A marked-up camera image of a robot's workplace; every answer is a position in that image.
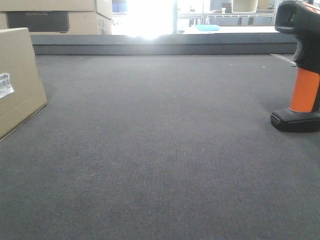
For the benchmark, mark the small brown cardboard package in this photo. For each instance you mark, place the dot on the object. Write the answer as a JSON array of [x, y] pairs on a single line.
[[17, 58]]

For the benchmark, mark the orange black barcode scanner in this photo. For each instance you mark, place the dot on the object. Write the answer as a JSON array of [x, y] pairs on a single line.
[[302, 20]]

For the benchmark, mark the upper stacked cardboard box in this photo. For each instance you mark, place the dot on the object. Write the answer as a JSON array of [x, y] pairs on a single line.
[[102, 7]]

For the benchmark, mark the white background table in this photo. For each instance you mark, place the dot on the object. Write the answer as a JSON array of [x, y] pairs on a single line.
[[233, 29]]

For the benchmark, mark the blue tray on table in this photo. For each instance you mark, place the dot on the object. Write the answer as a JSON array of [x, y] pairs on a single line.
[[207, 27]]

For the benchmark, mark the beige plastic tub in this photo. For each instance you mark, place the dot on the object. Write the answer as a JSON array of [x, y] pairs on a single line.
[[244, 6]]

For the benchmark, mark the white barcode label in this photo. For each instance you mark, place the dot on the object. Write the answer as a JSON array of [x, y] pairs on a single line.
[[6, 87]]

